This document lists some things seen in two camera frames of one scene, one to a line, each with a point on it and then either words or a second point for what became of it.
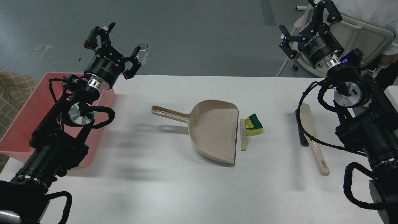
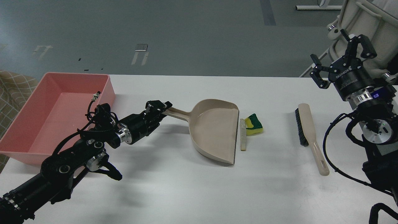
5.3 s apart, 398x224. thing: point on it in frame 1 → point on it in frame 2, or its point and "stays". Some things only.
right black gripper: x=320 y=44 → x=349 y=74
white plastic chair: x=372 y=43 → x=378 y=20
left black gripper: x=108 y=63 → x=139 y=125
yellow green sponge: x=253 y=126 stays
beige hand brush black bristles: x=305 y=122 stays
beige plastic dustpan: x=212 y=126 stays
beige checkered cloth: x=16 y=88 stays
